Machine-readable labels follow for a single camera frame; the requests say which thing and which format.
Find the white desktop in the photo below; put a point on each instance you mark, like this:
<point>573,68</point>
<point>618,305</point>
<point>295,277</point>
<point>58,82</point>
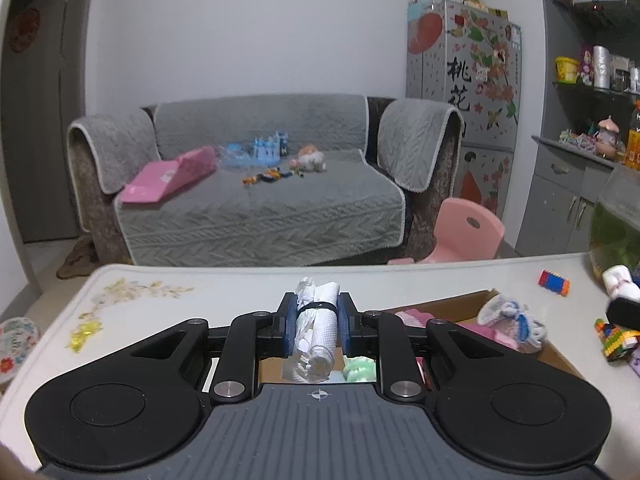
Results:
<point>175,310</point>

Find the yellow crumpled wrapper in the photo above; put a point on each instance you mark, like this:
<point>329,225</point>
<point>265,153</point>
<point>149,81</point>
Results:
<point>85,337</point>

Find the blue toy castle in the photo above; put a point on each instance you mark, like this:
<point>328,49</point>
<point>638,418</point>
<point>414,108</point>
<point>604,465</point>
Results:
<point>270,149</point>

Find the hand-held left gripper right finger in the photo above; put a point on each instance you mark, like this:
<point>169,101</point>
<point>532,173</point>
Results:
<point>345,322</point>

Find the colourful toy block stack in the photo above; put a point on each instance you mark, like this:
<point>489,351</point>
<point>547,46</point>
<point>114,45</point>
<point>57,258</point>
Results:
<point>617,342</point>

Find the green white sock roll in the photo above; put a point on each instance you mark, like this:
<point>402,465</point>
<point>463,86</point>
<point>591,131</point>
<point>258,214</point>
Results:
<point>359,371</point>

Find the white pink plush toy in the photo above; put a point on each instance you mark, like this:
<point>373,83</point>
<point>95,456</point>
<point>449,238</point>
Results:
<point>310,159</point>

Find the boxes atop fridge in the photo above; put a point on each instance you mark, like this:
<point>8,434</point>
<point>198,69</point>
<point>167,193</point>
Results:
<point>482,4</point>

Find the purple packet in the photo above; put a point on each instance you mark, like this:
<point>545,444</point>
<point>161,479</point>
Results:
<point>586,65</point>

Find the floral decal fridge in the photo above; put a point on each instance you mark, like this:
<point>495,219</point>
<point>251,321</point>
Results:
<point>450,110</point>

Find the orange juice bottle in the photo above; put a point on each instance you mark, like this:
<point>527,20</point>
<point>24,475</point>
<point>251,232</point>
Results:
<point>634,140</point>

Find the silver can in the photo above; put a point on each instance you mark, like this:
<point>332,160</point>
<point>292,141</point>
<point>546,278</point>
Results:
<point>601,67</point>

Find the grey door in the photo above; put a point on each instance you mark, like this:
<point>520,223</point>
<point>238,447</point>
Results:
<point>45,135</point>

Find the glass jars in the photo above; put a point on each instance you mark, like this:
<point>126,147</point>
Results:
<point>625,77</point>

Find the floral round mat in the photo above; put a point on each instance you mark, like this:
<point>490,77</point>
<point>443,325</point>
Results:
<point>15,347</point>

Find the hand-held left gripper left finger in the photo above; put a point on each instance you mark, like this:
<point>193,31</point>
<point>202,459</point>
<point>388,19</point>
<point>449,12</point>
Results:
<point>287,322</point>

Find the brown slippers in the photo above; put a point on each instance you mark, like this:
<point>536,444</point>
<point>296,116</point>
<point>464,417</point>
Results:
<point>77,260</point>

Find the glass fish tank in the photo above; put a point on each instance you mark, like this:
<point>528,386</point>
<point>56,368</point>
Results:
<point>617,230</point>

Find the white sock roll black band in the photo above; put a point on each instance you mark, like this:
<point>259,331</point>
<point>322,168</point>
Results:
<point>317,330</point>

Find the scattered toy blocks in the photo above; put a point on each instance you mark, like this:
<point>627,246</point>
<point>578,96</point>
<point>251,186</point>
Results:
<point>270,176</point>

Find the red round door decoration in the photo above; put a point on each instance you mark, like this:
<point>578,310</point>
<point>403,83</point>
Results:
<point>24,31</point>

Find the glass wall shelf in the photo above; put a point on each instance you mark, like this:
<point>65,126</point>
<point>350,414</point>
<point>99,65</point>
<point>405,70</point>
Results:
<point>590,89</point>

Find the pink paper bag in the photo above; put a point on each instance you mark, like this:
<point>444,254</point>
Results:
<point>160,180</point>

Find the grey covered sofa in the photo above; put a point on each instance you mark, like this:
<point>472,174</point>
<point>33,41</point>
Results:
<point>275,220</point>

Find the clear blue plastic packaging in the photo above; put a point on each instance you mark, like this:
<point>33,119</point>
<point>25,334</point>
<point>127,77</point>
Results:
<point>235,156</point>

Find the pink fleece sock bundle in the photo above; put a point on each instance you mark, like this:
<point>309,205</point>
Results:
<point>415,317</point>

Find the small trinkets pile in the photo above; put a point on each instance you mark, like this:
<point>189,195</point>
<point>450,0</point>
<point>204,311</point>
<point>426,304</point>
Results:
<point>577,141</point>

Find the colourful toy block bar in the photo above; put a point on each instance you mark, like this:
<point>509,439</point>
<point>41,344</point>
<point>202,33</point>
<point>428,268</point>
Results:
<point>554,283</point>

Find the purple basket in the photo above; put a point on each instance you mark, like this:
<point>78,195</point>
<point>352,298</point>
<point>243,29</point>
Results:
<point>635,362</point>

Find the yellow tub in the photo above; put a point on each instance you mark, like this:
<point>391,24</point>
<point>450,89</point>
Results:
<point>567,70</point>

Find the pink plastic chair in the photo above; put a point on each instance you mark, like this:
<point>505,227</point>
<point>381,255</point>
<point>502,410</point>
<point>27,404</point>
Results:
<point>460,240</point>

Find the grey cabinet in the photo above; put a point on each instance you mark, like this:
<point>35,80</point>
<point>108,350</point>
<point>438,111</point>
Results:
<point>550,200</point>

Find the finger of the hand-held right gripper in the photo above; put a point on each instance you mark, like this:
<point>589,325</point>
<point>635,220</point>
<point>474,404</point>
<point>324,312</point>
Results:
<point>625,312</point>

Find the brown cardboard box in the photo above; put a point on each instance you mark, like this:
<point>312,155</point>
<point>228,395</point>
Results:
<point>555,360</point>

